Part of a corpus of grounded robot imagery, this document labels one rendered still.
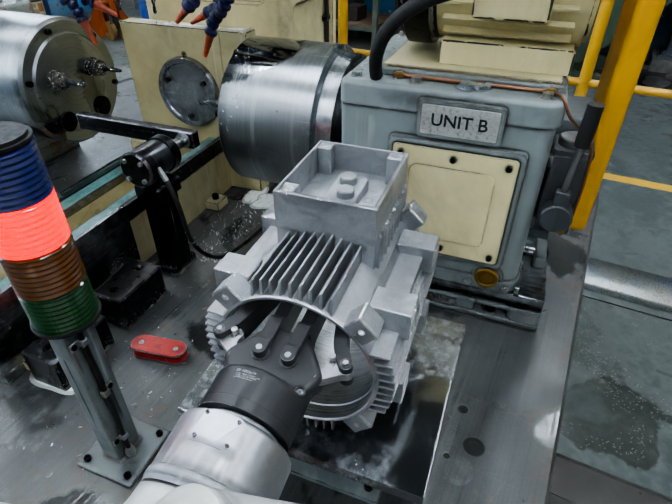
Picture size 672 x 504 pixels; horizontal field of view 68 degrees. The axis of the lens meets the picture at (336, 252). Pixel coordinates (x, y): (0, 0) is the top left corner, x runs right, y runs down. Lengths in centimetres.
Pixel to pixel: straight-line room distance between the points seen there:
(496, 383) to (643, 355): 142
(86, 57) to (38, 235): 80
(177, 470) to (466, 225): 53
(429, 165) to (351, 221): 28
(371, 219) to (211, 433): 22
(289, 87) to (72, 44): 55
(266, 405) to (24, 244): 24
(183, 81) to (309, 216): 74
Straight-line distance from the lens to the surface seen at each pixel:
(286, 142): 80
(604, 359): 206
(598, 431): 184
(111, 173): 107
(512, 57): 73
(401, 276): 48
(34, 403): 82
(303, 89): 79
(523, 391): 77
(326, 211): 45
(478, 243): 75
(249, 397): 37
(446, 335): 64
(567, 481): 165
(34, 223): 47
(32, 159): 45
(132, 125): 98
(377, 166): 54
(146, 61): 121
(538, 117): 68
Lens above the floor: 137
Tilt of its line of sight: 36 degrees down
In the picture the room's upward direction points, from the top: straight up
